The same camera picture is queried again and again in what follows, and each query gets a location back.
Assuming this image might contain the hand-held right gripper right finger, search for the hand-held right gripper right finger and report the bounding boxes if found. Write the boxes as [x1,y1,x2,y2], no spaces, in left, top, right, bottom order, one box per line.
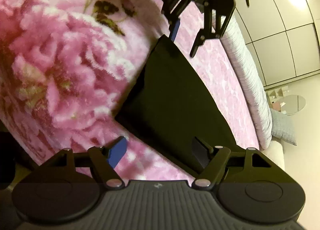
[191,136,272,189]

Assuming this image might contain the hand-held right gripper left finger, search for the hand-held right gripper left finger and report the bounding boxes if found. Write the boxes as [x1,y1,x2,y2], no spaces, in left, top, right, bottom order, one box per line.
[51,135,127,190]

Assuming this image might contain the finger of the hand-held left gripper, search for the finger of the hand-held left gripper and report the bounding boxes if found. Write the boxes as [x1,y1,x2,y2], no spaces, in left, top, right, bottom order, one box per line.
[189,0,225,58]
[168,0,190,41]

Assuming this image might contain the black pants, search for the black pants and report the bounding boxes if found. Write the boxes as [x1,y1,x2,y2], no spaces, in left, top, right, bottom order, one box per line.
[114,34,238,174]

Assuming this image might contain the white ribbed quilt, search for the white ribbed quilt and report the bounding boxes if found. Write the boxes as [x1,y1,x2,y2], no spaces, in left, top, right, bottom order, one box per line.
[220,15,273,149]

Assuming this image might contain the cream padded headboard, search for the cream padded headboard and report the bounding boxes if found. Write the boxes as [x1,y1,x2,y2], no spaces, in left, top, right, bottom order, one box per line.
[260,140,285,170]

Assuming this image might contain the grey pillow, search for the grey pillow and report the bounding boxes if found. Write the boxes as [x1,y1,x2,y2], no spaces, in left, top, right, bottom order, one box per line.
[270,109,298,146]

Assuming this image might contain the cream panelled wardrobe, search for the cream panelled wardrobe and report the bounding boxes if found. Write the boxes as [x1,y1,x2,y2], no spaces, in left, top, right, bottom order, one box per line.
[234,0,320,88]

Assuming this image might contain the white dresser shelf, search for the white dresser shelf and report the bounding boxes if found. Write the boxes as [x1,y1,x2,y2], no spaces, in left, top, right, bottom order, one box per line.
[265,88,290,113]

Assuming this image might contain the oval mirror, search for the oval mirror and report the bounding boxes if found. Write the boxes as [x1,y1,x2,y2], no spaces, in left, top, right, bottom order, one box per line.
[280,95,307,116]

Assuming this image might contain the pink floral blanket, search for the pink floral blanket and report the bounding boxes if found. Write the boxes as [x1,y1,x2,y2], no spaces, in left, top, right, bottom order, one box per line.
[0,0,260,182]

